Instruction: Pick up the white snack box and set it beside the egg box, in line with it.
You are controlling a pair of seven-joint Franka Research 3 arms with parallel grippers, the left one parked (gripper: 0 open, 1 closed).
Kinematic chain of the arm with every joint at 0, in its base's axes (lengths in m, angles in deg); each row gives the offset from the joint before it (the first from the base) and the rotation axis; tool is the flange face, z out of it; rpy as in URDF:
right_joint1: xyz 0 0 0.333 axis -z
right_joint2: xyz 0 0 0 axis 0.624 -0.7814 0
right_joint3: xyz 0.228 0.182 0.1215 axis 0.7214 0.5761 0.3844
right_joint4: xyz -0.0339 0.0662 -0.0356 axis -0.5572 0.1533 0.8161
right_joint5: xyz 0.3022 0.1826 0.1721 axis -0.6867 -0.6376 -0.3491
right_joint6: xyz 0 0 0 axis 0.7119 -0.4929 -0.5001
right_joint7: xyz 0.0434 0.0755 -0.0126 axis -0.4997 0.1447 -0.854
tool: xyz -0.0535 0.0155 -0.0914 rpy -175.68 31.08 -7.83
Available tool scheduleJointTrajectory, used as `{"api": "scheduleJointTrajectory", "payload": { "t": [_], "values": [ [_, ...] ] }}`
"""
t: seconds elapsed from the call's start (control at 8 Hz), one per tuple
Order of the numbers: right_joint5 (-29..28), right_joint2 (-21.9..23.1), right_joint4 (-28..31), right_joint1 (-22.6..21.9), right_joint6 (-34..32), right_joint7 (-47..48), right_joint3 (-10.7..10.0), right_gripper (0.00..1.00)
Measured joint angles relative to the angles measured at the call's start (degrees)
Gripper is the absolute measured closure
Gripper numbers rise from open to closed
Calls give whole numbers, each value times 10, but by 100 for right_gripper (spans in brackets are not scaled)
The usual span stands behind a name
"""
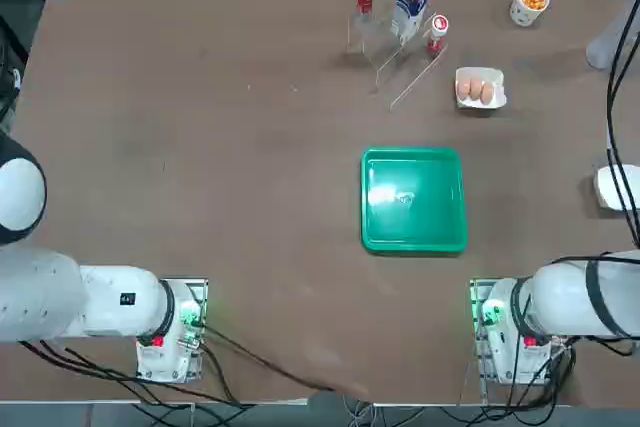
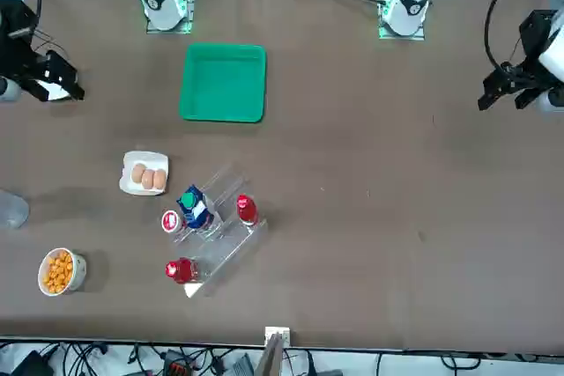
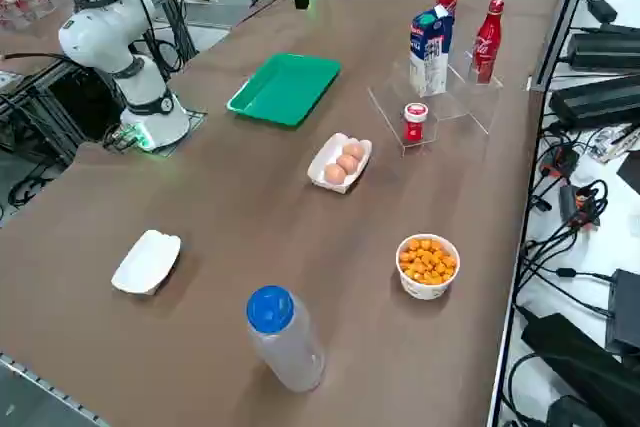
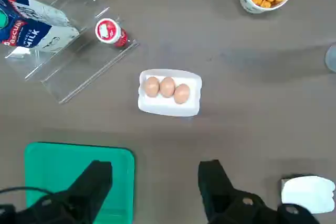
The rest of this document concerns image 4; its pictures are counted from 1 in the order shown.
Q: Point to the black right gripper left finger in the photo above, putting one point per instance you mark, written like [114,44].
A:
[89,187]

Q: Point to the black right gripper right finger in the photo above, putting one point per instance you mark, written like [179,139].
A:
[215,187]

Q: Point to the white paper snack box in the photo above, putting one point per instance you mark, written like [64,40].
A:
[307,192]

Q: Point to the brown egg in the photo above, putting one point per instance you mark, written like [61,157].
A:
[182,94]
[167,86]
[152,86]

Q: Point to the white paper egg box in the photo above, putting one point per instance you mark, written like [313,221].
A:
[157,106]

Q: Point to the green plastic tray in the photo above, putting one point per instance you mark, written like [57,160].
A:
[52,169]

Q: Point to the clear acrylic stepped shelf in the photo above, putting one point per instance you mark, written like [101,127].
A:
[92,64]

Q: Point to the small red white-capped bottle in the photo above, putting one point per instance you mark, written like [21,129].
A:
[107,31]

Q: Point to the blue white milk carton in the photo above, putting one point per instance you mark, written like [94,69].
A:
[39,24]

